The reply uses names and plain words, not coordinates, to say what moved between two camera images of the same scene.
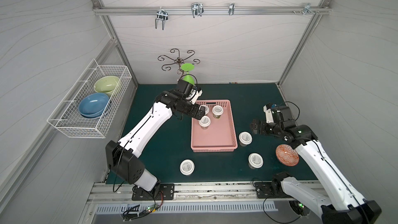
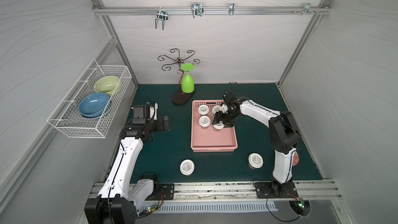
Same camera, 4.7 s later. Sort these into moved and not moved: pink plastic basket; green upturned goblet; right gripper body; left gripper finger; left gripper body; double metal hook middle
Moved: left gripper finger; right gripper body; left gripper body
Not moved: pink plastic basket; double metal hook middle; green upturned goblet
